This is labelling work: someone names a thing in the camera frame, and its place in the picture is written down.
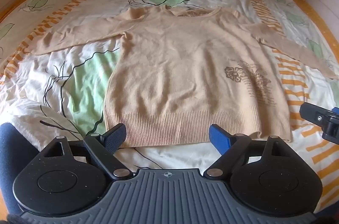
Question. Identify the person's dark blue clothing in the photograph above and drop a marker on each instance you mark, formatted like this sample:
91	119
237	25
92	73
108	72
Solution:
8	160

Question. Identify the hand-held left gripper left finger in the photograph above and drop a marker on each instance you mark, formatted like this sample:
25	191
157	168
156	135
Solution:
118	135

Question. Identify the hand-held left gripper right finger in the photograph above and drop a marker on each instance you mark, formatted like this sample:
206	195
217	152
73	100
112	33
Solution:
219	137

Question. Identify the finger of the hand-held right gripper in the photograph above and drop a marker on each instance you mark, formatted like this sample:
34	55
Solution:
317	118

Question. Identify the beige knit sweater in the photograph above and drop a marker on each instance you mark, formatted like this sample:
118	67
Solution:
185	67

